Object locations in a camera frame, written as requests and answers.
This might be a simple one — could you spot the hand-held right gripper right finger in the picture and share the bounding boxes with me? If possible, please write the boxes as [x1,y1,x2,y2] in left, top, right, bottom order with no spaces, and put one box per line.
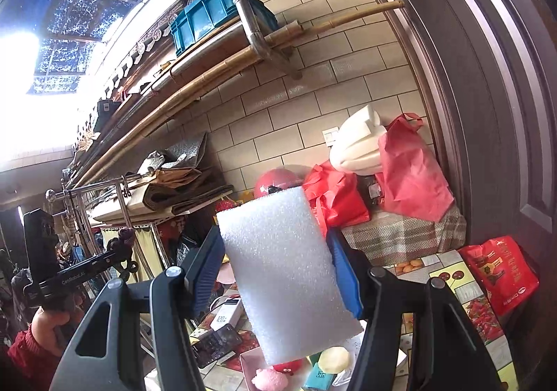
[326,228,508,391]

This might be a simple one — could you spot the silver foil bag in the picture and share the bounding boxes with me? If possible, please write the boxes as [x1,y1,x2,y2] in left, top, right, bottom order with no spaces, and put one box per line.
[138,132,209,174]

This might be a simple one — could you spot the red printed bag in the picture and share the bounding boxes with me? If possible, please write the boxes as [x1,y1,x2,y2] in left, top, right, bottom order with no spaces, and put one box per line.
[458,235,540,318]

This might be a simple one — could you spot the bamboo pole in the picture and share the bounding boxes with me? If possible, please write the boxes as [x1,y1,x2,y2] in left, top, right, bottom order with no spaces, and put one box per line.
[72,47,262,189]
[172,0,406,83]

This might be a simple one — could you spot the plaid cloth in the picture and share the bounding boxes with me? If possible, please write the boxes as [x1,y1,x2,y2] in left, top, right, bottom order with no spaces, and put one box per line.
[342,204,467,266]

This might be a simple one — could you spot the white tray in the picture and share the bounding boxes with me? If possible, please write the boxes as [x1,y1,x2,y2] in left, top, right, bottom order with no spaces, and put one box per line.
[238,332,407,391]

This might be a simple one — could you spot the pink plush peach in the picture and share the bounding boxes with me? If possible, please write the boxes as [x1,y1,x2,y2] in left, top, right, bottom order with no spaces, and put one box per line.
[251,367,290,391]

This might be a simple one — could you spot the black box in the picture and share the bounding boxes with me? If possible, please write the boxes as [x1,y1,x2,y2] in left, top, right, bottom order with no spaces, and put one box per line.
[93,99,118,133]

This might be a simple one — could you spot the white power bank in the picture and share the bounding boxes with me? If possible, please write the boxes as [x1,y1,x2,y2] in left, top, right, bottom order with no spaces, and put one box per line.
[210,297,245,333]

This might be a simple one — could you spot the fruit print tablecloth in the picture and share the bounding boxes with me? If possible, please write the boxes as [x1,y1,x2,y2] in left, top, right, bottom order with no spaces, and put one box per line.
[143,249,523,391]

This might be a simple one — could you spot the person's left forearm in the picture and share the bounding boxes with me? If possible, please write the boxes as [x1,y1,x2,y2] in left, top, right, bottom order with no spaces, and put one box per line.
[6,323,62,391]

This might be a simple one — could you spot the pale yellow sponge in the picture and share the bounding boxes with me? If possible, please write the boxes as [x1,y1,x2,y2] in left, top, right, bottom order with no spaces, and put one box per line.
[317,346,351,374]

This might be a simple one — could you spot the white foam pieces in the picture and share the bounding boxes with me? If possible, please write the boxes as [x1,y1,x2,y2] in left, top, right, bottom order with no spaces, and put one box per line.
[328,104,388,176]

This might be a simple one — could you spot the metal pipe bracket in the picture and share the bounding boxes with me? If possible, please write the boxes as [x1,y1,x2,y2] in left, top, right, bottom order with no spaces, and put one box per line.
[229,0,303,80]

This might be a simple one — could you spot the brown panel door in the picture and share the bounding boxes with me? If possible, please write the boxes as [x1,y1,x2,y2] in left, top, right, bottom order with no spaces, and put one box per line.
[331,0,557,391]

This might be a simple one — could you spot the pale yellow curtain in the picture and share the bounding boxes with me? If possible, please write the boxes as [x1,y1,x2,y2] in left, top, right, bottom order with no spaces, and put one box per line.
[100,223,162,283]

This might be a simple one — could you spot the red plush apple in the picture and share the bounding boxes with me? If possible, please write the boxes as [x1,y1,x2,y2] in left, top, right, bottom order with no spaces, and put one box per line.
[272,358,304,375]

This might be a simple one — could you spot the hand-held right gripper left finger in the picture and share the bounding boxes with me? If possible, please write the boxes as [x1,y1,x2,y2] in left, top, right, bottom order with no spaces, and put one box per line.
[50,223,227,391]

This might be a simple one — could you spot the blue plastic crate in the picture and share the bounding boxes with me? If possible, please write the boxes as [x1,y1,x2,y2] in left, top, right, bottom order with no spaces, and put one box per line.
[170,0,279,57]

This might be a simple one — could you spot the white foam block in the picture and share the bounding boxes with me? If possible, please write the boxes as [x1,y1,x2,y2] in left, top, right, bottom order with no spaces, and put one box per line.
[215,186,365,366]

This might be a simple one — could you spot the metal storage rack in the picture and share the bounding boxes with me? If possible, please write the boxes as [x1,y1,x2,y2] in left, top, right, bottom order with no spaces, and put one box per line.
[46,173,236,283]

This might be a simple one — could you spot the plain red bag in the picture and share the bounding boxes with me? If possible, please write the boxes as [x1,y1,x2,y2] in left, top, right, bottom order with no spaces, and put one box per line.
[376,112,455,223]

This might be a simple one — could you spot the red bag with handles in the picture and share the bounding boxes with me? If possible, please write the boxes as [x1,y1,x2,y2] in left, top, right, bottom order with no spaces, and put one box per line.
[302,160,370,239]

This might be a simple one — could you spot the folded cardboard pile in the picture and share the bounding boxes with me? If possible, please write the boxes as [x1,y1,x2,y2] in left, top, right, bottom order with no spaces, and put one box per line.
[89,165,236,222]

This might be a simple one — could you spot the teal tissue packet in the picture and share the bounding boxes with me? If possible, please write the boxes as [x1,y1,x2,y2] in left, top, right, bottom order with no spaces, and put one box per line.
[302,362,338,391]

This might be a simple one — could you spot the person's left hand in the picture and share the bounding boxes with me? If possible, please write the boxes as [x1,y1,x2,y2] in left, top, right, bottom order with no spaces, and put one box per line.
[30,291,85,359]

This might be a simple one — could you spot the red helmet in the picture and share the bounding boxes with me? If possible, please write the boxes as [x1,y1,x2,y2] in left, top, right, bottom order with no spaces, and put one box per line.
[253,165,311,200]

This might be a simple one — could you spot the black smartphone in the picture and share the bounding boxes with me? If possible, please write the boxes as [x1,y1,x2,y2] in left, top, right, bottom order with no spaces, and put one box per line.
[190,323,243,370]

